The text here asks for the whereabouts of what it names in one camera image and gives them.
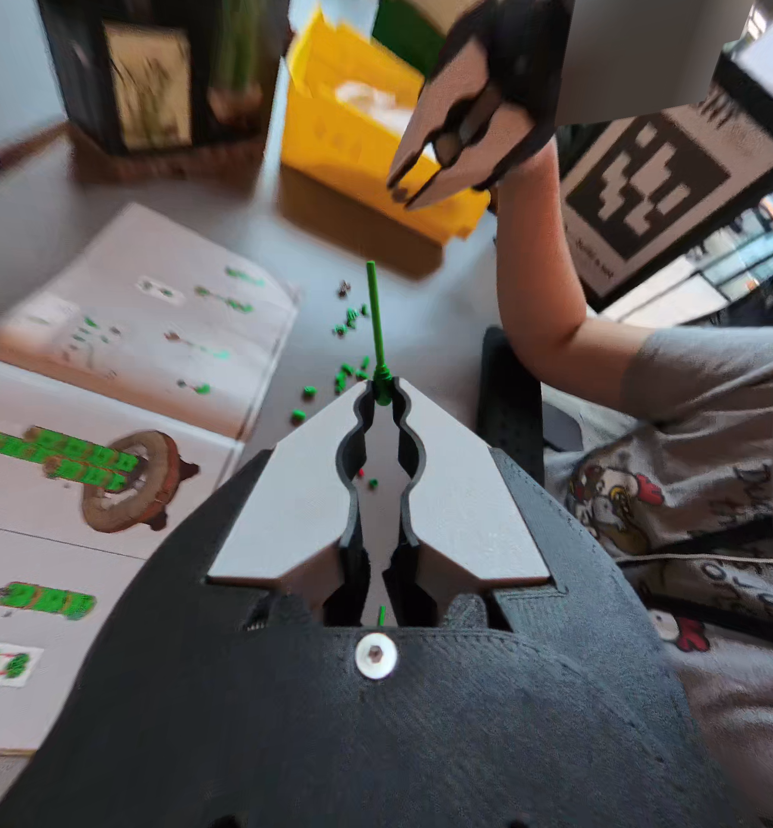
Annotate black lego set box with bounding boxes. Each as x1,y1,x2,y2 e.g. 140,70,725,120
37,0,290,156

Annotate yellow plastic bin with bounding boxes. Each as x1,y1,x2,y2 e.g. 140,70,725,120
282,9,491,245

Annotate scattered green lego clips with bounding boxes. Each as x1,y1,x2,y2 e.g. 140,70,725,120
331,304,374,394

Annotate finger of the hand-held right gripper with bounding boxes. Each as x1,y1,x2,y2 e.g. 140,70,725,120
385,38,492,190
406,105,535,210

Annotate lego instruction booklet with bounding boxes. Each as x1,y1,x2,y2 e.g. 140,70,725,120
0,204,300,754

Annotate green plastic bin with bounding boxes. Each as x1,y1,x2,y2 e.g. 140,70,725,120
372,0,465,62

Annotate person in grey shirt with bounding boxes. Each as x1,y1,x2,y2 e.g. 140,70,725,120
545,326,773,828

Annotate black strap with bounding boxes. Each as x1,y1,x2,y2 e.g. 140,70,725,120
616,514,773,651

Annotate black perforated chair armrest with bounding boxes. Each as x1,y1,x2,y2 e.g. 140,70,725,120
477,326,545,483

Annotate person's right forearm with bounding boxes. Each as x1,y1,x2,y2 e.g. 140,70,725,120
495,136,659,395

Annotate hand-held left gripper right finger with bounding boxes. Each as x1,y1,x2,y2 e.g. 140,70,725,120
389,377,551,625

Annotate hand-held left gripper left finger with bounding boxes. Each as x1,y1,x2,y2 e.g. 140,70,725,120
207,380,372,625

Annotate clear plastic bag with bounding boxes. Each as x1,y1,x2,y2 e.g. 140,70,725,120
335,81,439,163

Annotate black framed marker sign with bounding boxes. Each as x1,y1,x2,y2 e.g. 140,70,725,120
557,55,773,311

